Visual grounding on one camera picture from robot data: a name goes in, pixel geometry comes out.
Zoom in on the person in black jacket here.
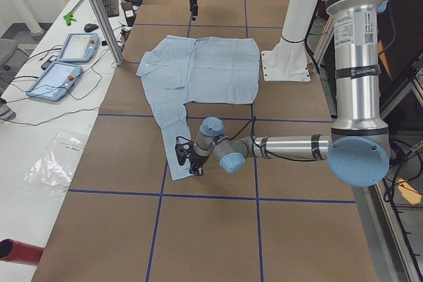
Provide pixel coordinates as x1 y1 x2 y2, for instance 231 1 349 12
0 98 16 121

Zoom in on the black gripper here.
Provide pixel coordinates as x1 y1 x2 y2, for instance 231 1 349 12
189 153 207 176
189 0 198 20

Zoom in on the black computer mouse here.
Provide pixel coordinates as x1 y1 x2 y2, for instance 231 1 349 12
83 23 99 33

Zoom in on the red cylinder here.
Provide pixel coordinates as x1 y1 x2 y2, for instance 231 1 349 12
1 238 44 266

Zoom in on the lower blue teach pendant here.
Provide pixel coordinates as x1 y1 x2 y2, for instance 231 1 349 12
26 61 82 102

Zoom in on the green plastic clamp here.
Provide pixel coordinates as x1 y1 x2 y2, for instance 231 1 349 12
63 12 77 26

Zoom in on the black keyboard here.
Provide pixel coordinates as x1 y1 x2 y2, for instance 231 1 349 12
101 0 119 17

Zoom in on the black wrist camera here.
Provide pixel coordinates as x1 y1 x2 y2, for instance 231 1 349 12
174 136 194 166

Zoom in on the white camera mast with base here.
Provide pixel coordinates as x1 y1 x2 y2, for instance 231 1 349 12
261 0 318 82

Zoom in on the brown cardboard box with label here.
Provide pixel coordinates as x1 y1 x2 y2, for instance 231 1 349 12
120 1 136 26

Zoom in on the aluminium frame post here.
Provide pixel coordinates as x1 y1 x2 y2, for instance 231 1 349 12
89 0 124 66

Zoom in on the upper blue teach pendant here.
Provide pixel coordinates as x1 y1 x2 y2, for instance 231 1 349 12
56 32 99 63

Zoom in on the clear plastic bag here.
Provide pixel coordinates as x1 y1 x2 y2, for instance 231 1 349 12
20 130 89 201

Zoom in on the blue teach pendant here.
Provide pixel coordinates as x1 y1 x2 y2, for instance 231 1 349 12
56 32 99 63
26 61 82 102

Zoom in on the light blue button-up shirt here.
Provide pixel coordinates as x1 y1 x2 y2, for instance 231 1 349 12
136 35 260 180

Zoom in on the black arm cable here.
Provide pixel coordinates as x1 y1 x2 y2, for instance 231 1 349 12
227 114 325 162

